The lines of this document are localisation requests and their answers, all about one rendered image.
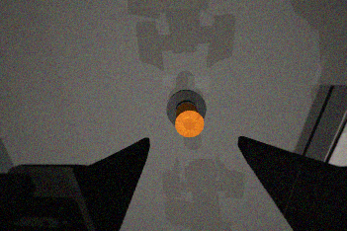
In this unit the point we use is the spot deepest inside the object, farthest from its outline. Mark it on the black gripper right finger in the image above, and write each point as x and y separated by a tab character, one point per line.
312	195

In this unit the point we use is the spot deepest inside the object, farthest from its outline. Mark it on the orange cylinder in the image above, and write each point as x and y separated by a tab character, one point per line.
189	121

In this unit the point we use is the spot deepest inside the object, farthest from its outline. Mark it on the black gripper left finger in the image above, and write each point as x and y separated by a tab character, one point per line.
102	190

